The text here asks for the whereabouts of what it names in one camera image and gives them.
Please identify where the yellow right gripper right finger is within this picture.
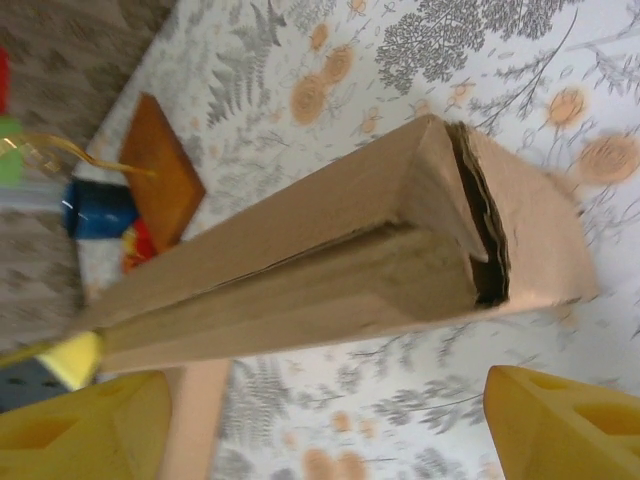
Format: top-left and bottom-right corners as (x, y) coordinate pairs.
(486, 364), (640, 480)

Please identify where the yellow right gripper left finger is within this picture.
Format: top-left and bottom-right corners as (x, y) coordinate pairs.
(0, 371), (174, 480)

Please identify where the brown cardboard box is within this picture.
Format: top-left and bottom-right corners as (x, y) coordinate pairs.
(69, 113), (601, 375)
(158, 360), (232, 480)

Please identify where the red snack packet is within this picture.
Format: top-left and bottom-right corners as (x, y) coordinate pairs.
(122, 219), (162, 274)

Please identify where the dark blue mug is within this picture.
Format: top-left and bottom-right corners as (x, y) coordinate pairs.
(62, 179), (142, 242)

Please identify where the orange wooden base board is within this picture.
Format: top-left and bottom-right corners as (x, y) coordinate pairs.
(118, 92), (207, 254)

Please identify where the green plastic goblet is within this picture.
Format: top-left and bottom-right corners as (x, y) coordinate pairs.
(0, 117), (27, 189)

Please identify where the red plastic goblet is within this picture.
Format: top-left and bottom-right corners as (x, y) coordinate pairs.
(0, 47), (13, 114)

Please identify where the gold wire stand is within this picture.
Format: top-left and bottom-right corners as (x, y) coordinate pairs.
(0, 130), (157, 178)

